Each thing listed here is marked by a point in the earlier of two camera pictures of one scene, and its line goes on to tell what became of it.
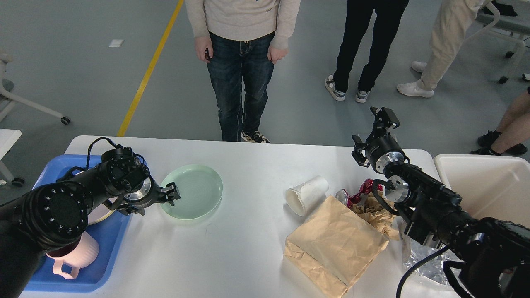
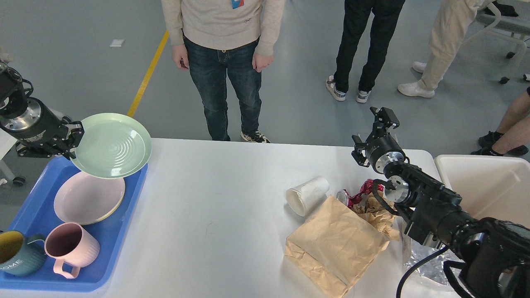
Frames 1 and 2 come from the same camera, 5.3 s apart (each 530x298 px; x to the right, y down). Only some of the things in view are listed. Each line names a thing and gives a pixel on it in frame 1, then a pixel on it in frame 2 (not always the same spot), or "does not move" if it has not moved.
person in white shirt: [515, 129] does not move
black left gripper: [148, 193] -> [38, 124]
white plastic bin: [490, 186] does not move
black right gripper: [383, 151] does not move
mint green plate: [200, 189] -> [113, 145]
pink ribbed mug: [81, 253] does not move
